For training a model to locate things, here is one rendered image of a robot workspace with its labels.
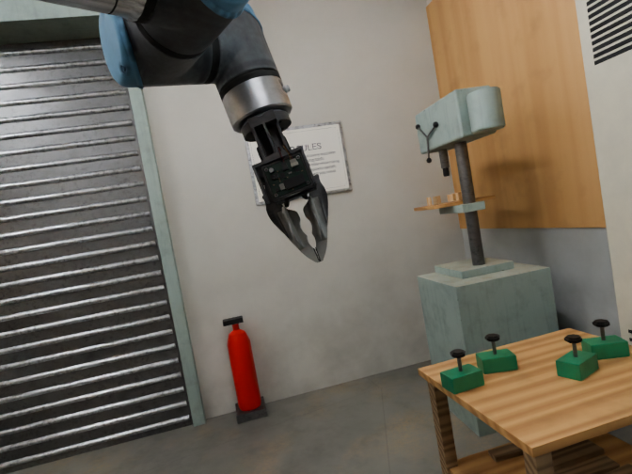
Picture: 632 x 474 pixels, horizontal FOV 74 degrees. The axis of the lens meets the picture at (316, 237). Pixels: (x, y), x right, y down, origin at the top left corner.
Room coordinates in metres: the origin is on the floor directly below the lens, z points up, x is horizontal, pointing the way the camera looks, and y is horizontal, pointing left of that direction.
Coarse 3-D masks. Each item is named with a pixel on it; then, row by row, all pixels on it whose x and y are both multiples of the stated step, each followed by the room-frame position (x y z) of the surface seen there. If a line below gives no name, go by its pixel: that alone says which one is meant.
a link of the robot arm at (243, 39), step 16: (240, 16) 0.58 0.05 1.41; (224, 32) 0.56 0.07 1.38; (240, 32) 0.57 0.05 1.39; (256, 32) 0.59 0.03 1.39; (224, 48) 0.56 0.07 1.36; (240, 48) 0.57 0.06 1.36; (256, 48) 0.58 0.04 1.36; (224, 64) 0.57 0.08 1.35; (240, 64) 0.57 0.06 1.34; (256, 64) 0.57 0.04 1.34; (272, 64) 0.59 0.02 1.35; (224, 80) 0.58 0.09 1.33; (240, 80) 0.57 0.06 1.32
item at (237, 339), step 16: (224, 320) 2.52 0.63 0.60; (240, 320) 2.51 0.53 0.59; (240, 336) 2.48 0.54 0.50; (240, 352) 2.46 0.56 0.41; (240, 368) 2.46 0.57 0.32; (240, 384) 2.46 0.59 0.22; (256, 384) 2.50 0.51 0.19; (240, 400) 2.47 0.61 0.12; (256, 400) 2.48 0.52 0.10; (240, 416) 2.43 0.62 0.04; (256, 416) 2.45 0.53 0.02
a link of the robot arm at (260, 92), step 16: (256, 80) 0.57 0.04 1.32; (272, 80) 0.58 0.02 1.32; (224, 96) 0.59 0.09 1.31; (240, 96) 0.57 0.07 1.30; (256, 96) 0.57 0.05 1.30; (272, 96) 0.57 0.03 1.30; (240, 112) 0.57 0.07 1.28; (256, 112) 0.57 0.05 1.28; (288, 112) 0.62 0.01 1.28; (240, 128) 0.60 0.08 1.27
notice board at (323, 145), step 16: (288, 128) 2.73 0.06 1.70; (304, 128) 2.75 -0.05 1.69; (320, 128) 2.77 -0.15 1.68; (336, 128) 2.79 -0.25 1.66; (256, 144) 2.68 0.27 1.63; (304, 144) 2.74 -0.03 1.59; (320, 144) 2.76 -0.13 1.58; (336, 144) 2.79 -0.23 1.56; (256, 160) 2.68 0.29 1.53; (320, 160) 2.76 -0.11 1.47; (336, 160) 2.78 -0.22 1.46; (320, 176) 2.76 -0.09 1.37; (336, 176) 2.78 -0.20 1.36; (256, 192) 2.67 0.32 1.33; (336, 192) 2.78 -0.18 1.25
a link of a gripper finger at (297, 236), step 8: (280, 216) 0.61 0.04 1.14; (288, 216) 0.59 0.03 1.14; (296, 216) 0.61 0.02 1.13; (288, 224) 0.59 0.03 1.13; (296, 224) 0.61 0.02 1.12; (288, 232) 0.61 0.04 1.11; (296, 232) 0.60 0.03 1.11; (304, 232) 0.62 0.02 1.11; (296, 240) 0.57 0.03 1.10; (304, 240) 0.61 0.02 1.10; (304, 248) 0.60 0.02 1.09; (312, 248) 0.60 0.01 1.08; (312, 256) 0.60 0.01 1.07
